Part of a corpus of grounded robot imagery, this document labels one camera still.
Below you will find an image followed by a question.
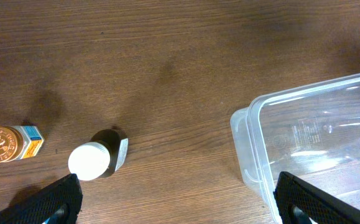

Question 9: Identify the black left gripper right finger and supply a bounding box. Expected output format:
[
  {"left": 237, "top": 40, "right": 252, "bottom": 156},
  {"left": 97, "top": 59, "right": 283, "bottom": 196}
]
[{"left": 274, "top": 171, "right": 360, "bottom": 224}]

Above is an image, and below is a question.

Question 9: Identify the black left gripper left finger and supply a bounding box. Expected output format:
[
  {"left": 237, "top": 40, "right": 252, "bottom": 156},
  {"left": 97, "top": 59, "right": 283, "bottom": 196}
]
[{"left": 0, "top": 174, "right": 83, "bottom": 224}]

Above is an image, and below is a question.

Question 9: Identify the dark brown syrup bottle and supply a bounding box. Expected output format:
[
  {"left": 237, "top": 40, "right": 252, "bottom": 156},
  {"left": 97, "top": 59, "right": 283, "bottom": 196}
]
[{"left": 68, "top": 129, "right": 129, "bottom": 181}]

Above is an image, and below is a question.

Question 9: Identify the gold-lid small balm jar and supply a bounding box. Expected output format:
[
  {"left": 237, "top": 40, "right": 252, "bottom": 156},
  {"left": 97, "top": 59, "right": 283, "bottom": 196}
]
[{"left": 0, "top": 126, "right": 45, "bottom": 163}]

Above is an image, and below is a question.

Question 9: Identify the clear plastic container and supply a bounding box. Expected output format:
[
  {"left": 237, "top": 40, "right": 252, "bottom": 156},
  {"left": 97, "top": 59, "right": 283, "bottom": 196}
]
[{"left": 230, "top": 73, "right": 360, "bottom": 223}]

